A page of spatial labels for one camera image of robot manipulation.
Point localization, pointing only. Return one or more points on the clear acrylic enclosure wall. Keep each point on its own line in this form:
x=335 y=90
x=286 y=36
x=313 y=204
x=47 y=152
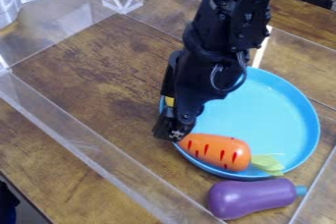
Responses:
x=82 y=65

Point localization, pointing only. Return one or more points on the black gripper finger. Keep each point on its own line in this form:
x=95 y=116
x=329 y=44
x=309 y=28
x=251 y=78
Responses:
x=169 y=128

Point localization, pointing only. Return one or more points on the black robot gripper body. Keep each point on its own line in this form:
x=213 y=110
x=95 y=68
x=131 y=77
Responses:
x=201 y=75

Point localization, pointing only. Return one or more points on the purple toy eggplant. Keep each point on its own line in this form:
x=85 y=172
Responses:
x=234 y=199

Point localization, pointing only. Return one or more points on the orange toy carrot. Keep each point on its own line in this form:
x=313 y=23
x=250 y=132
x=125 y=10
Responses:
x=229 y=153

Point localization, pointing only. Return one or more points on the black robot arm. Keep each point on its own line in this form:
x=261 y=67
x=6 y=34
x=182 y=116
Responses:
x=233 y=24

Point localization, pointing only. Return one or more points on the yellow toy lemon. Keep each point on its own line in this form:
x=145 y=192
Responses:
x=170 y=101

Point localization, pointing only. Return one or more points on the blue round plastic tray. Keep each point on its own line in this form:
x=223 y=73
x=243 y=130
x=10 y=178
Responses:
x=269 y=114

